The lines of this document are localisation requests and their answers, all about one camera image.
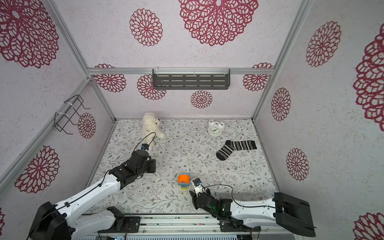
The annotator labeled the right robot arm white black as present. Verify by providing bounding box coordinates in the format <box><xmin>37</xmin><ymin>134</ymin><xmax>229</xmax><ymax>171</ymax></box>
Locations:
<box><xmin>190</xmin><ymin>191</ymin><xmax>316</xmax><ymax>238</ymax></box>

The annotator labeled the orange rounded lego brick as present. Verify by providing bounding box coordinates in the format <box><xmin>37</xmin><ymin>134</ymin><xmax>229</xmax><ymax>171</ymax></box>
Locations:
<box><xmin>178</xmin><ymin>175</ymin><xmax>190</xmax><ymax>185</ymax></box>

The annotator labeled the black grey striped sock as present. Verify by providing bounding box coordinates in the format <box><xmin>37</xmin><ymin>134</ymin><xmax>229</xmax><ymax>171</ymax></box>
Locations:
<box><xmin>216</xmin><ymin>140</ymin><xmax>257</xmax><ymax>161</ymax></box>

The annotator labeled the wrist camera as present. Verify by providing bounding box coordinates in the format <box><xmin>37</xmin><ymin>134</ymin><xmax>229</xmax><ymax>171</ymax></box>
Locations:
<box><xmin>141</xmin><ymin>144</ymin><xmax>150</xmax><ymax>151</ymax></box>
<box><xmin>192</xmin><ymin>178</ymin><xmax>204</xmax><ymax>196</ymax></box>

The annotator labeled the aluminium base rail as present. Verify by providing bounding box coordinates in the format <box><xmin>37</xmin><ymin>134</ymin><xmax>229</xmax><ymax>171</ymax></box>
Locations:
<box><xmin>53</xmin><ymin>212</ymin><xmax>306</xmax><ymax>236</ymax></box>

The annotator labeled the white alarm clock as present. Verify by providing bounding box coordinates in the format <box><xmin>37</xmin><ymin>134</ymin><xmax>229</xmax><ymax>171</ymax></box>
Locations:
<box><xmin>208</xmin><ymin>120</ymin><xmax>225</xmax><ymax>137</ymax></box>

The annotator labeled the white plush teddy bear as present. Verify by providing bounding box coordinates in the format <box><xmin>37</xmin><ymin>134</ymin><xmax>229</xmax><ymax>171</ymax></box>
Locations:
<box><xmin>142</xmin><ymin>113</ymin><xmax>166</xmax><ymax>148</ymax></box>

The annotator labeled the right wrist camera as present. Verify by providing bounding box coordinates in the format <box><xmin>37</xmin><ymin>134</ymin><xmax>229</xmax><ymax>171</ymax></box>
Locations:
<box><xmin>192</xmin><ymin>178</ymin><xmax>204</xmax><ymax>196</ymax></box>

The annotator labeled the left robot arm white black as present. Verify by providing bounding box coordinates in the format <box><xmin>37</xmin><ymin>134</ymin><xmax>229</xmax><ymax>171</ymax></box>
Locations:
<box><xmin>27</xmin><ymin>150</ymin><xmax>156</xmax><ymax>240</ymax></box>

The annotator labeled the black wire wall rack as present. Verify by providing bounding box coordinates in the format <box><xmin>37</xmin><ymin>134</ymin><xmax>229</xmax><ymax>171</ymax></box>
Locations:
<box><xmin>53</xmin><ymin>94</ymin><xmax>91</xmax><ymax>135</ymax></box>

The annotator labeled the grey metal wall shelf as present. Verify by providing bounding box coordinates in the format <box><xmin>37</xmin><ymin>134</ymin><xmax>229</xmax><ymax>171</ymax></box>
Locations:
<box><xmin>152</xmin><ymin>69</ymin><xmax>231</xmax><ymax>90</ymax></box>

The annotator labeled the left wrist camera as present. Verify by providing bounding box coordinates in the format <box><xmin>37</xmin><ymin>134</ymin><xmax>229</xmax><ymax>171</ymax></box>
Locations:
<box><xmin>141</xmin><ymin>144</ymin><xmax>150</xmax><ymax>151</ymax></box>

